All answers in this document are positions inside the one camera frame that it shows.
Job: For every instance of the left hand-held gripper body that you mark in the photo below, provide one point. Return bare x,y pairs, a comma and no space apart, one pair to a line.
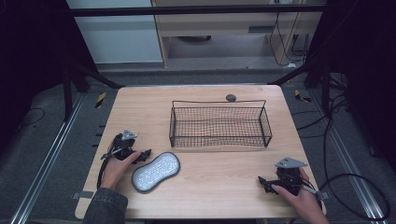
122,146

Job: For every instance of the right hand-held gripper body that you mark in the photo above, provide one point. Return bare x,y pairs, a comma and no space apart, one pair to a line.
288,179

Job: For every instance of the grey scrubbing pad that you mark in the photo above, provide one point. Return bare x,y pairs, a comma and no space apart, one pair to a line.
155,171

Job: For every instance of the person's left hand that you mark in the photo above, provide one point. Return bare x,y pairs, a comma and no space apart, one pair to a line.
115,172

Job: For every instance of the person's right hand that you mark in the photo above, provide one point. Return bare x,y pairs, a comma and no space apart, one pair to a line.
306,199

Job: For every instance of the yellow black tape strip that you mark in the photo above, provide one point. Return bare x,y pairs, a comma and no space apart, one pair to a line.
100,100
301,96

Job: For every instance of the grey tape piece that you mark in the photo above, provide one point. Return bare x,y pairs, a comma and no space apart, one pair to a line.
82,195

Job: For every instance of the black metal stand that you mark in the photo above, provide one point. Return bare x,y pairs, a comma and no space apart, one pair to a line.
67,93
325,90

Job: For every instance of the grey round cap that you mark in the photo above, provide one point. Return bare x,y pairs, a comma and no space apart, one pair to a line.
231,97

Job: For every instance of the white cabinet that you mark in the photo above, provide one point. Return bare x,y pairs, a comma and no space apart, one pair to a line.
118,37

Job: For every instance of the black curtain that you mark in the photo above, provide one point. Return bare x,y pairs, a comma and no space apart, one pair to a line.
31,62
367,62

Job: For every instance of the light wooden desk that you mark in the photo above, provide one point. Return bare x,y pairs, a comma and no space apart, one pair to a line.
218,26

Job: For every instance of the black horizontal metal bar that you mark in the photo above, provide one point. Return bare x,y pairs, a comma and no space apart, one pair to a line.
186,11

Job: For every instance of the aluminium floor rail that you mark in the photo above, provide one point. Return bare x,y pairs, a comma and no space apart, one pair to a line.
46,158
348,161

